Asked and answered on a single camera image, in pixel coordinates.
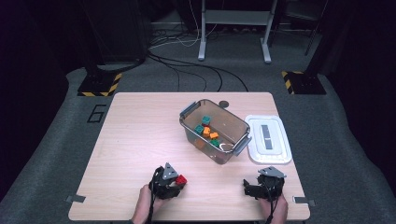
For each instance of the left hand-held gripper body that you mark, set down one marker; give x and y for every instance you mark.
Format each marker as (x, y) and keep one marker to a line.
(163, 188)

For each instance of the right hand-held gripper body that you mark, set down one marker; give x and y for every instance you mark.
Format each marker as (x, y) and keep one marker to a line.
(278, 186)

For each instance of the red toy block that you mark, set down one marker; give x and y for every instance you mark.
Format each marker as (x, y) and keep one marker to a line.
(181, 179)
(205, 125)

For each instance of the orange toy block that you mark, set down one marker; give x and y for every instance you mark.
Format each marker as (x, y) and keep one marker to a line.
(200, 143)
(214, 135)
(206, 131)

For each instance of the white container lid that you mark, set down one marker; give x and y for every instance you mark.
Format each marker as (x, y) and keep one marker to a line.
(258, 137)

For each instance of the green toy block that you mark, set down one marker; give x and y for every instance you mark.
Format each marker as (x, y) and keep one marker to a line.
(214, 143)

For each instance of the teal toy block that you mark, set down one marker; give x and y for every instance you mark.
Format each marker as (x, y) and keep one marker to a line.
(206, 119)
(199, 129)

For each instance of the brown translucent plastic container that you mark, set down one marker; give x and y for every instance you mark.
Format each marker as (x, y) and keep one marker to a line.
(230, 124)

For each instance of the person's right hand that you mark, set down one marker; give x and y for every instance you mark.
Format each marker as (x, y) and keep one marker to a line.
(280, 211)

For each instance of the person's left hand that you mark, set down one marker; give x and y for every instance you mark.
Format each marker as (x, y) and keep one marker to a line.
(141, 205)

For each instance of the grey tape strip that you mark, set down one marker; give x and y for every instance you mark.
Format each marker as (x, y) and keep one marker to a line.
(302, 200)
(76, 198)

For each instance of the dark round table disc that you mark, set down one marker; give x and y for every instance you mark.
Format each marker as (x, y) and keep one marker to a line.
(223, 104)

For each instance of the black stand base striped edge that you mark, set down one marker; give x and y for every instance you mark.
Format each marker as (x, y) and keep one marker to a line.
(98, 83)
(303, 82)

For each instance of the dark curtain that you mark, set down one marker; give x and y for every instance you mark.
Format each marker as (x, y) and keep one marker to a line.
(31, 77)
(367, 77)

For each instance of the large black case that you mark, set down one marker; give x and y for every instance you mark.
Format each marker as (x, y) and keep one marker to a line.
(118, 31)

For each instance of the grey metal desk frame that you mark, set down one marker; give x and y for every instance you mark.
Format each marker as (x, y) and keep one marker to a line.
(202, 37)

